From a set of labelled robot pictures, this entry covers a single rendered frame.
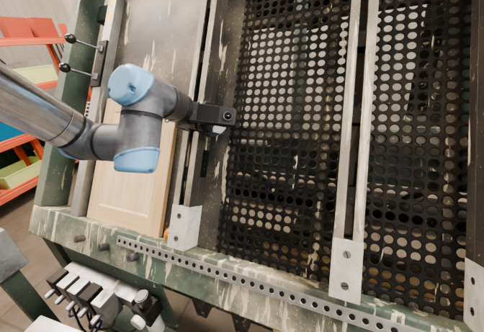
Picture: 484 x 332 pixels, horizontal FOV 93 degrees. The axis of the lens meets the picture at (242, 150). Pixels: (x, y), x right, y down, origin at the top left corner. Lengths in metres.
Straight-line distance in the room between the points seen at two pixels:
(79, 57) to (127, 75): 0.96
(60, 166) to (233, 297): 0.97
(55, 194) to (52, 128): 0.87
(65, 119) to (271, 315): 0.61
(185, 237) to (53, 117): 0.44
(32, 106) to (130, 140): 0.14
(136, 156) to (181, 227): 0.34
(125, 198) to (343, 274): 0.74
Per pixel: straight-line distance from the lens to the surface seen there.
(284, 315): 0.68
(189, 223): 0.72
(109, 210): 1.02
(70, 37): 1.19
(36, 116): 0.48
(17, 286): 1.38
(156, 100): 0.46
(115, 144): 0.46
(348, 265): 0.59
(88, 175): 1.12
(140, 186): 0.91
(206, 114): 0.56
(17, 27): 4.09
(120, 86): 0.46
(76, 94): 1.37
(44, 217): 1.30
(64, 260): 1.44
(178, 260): 0.77
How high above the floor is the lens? 1.44
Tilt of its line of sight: 25 degrees down
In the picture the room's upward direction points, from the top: 8 degrees counter-clockwise
